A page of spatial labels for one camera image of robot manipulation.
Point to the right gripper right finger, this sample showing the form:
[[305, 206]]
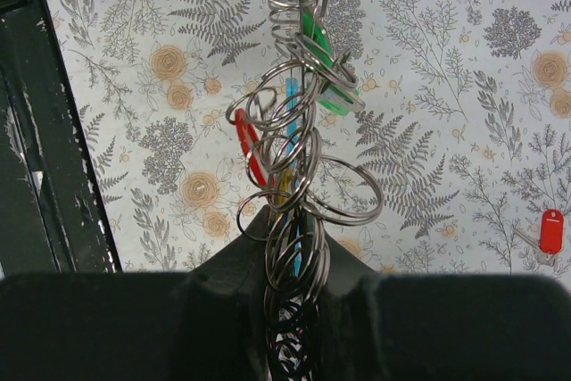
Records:
[[429, 326]]

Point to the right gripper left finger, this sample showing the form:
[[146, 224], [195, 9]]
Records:
[[204, 324]]

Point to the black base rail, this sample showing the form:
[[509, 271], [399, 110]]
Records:
[[52, 214]]

